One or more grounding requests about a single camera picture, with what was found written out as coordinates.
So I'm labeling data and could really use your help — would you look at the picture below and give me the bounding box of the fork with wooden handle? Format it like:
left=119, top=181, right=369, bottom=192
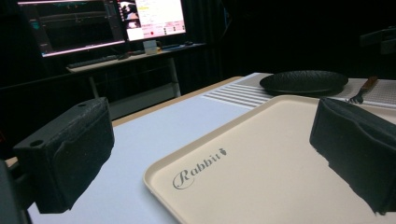
left=347, top=76, right=379, bottom=105

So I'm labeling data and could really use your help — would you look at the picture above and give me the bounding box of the beige plastic tray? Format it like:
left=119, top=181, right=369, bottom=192
left=143, top=94, right=396, bottom=224

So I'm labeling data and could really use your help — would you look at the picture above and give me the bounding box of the black keyboard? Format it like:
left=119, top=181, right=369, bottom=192
left=66, top=54, right=119, bottom=69

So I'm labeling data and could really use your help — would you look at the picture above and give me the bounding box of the white ribbed placemat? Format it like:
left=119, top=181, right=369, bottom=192
left=202, top=72, right=396, bottom=109

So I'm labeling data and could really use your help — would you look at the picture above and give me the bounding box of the large dark monitor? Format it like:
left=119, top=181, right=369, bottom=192
left=17, top=0, right=126, bottom=59

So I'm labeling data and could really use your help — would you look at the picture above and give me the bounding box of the white desk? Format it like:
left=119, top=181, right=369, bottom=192
left=65, top=42, right=208, bottom=99

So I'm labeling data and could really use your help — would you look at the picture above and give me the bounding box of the black round plate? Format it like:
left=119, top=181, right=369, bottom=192
left=259, top=70, right=349, bottom=97

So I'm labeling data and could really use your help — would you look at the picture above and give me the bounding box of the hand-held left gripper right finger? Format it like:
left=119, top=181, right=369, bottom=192
left=309, top=97, right=396, bottom=216

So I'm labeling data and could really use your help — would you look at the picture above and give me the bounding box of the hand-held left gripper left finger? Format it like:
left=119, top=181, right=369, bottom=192
left=12, top=96, right=116, bottom=215

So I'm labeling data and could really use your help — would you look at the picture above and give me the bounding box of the dark equipment on stand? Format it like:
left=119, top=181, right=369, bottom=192
left=359, top=26, right=396, bottom=56

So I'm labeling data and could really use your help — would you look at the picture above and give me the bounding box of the small white box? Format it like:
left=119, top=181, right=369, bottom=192
left=143, top=39, right=159, bottom=55

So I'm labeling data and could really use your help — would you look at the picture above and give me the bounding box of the bright white monitor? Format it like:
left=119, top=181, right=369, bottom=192
left=117, top=0, right=187, bottom=42

